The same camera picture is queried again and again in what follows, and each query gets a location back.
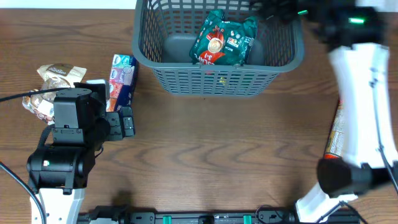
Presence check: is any green Nescafe coffee bag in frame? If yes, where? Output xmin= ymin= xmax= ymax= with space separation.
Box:
xmin=189 ymin=9 xmax=258 ymax=65

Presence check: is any orange spaghetti pasta packet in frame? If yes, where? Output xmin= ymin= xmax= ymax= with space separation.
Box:
xmin=323 ymin=100 xmax=345 ymax=159

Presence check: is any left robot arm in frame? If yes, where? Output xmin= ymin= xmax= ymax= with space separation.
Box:
xmin=27 ymin=80 xmax=136 ymax=223

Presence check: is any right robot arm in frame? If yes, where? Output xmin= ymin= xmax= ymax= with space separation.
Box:
xmin=258 ymin=0 xmax=397 ymax=223

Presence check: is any Kleenex tissue multipack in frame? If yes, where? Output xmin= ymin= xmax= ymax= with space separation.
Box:
xmin=106 ymin=54 xmax=138 ymax=112

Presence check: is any small white-green sachet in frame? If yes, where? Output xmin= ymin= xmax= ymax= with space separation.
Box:
xmin=86 ymin=79 xmax=107 ymax=85

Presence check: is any Pantree cookie pouch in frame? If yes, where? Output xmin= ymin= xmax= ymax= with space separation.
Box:
xmin=22 ymin=63 xmax=87 ymax=125

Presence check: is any grey plastic mesh basket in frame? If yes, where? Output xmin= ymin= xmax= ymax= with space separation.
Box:
xmin=132 ymin=0 xmax=304 ymax=96

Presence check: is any black aluminium rail base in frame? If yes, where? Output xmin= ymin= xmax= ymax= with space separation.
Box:
xmin=77 ymin=203 xmax=361 ymax=224

